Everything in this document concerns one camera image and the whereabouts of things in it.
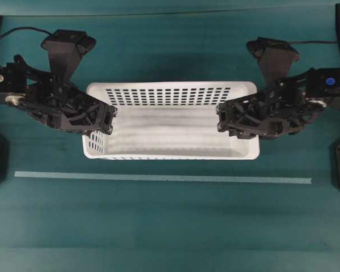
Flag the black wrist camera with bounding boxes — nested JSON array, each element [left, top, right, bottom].
[[246, 37, 300, 86], [41, 29, 96, 82]]

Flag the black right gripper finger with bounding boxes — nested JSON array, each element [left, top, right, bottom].
[[236, 133, 257, 140]]

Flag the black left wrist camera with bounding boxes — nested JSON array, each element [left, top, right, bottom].
[[41, 29, 96, 82]]

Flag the black right camera cable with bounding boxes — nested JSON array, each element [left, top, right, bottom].
[[288, 40, 340, 45]]

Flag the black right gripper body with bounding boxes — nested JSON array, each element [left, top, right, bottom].
[[216, 84, 311, 139]]

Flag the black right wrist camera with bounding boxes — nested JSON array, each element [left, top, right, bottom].
[[246, 37, 300, 86]]

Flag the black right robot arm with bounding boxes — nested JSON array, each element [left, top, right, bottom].
[[216, 68, 340, 139]]

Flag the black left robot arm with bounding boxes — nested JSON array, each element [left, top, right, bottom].
[[0, 55, 117, 136]]

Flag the black left camera cable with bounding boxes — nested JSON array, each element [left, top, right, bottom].
[[0, 26, 53, 49]]

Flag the black camera cable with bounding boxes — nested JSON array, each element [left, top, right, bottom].
[[0, 26, 53, 49], [288, 40, 340, 45]]

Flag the light green tape strip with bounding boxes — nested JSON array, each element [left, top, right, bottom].
[[14, 171, 312, 185]]

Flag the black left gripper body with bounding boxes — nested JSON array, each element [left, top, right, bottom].
[[24, 83, 117, 135]]

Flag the white perforated plastic basket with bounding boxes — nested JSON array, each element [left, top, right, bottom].
[[82, 81, 260, 160]]

